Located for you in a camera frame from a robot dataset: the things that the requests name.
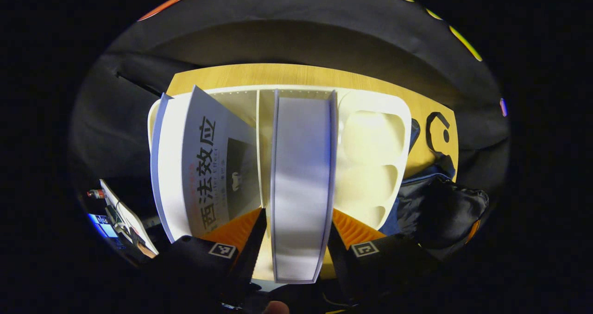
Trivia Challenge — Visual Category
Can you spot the cluttered white side table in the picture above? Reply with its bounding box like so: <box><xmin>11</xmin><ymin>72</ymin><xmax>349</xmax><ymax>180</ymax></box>
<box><xmin>86</xmin><ymin>179</ymin><xmax>160</xmax><ymax>259</ymax></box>

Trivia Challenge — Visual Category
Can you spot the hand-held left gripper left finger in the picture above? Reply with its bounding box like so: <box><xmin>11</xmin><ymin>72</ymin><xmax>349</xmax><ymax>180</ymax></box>
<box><xmin>151</xmin><ymin>207</ymin><xmax>268</xmax><ymax>308</ymax></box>

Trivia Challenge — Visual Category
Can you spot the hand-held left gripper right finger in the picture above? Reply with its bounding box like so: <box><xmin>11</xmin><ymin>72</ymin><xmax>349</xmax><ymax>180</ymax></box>
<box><xmin>327</xmin><ymin>207</ymin><xmax>441</xmax><ymax>305</ymax></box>

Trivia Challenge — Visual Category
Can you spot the thin white cover book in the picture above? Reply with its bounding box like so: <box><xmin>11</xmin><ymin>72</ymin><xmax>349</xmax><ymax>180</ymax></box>
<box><xmin>270</xmin><ymin>90</ymin><xmax>338</xmax><ymax>284</ymax></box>

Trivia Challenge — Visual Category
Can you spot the white bookshelf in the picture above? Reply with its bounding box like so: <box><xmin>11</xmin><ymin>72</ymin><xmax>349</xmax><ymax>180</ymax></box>
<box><xmin>147</xmin><ymin>86</ymin><xmax>413</xmax><ymax>280</ymax></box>

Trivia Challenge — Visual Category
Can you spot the thick grey cover book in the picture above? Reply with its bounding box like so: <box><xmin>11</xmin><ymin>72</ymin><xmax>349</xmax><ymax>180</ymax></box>
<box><xmin>150</xmin><ymin>85</ymin><xmax>262</xmax><ymax>243</ymax></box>

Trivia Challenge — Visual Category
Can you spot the blue schoolbag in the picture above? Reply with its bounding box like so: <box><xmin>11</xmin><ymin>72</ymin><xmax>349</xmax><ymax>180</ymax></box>
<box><xmin>380</xmin><ymin>112</ymin><xmax>490</xmax><ymax>261</ymax></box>

